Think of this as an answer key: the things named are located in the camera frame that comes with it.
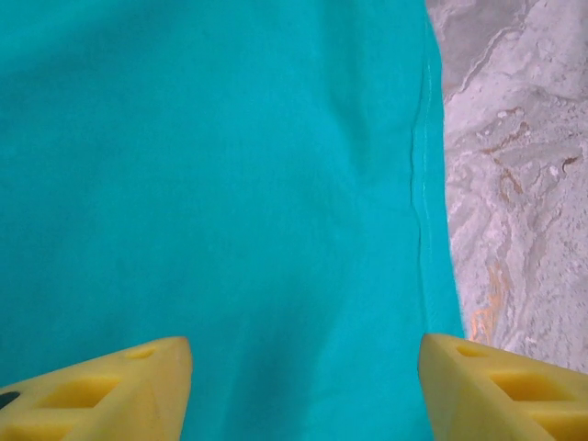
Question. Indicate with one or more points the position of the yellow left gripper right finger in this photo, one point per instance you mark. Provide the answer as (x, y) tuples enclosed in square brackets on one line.
[(496, 404)]

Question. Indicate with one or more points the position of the teal t-shirt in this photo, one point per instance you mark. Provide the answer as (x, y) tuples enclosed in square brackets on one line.
[(206, 184)]

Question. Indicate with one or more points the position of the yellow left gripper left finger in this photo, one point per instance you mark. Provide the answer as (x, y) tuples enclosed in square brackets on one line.
[(92, 395)]

